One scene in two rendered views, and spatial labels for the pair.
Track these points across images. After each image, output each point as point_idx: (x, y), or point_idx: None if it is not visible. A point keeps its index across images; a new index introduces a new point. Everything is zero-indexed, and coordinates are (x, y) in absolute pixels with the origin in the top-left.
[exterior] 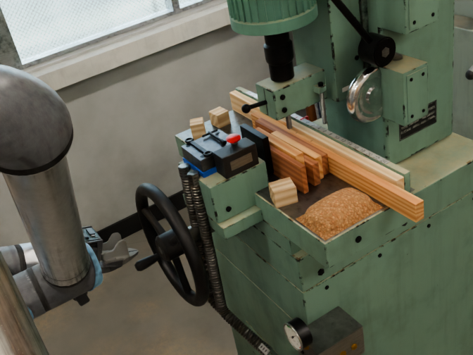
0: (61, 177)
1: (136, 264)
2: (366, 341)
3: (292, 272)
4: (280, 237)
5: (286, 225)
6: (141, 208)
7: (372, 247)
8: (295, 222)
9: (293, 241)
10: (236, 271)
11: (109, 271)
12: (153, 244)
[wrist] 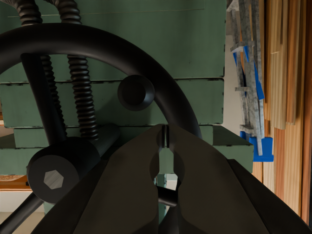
0: None
1: (131, 108)
2: None
3: (13, 104)
4: (30, 141)
5: (17, 164)
6: (173, 210)
7: None
8: (6, 175)
9: (9, 149)
10: (150, 1)
11: (35, 232)
12: (166, 115)
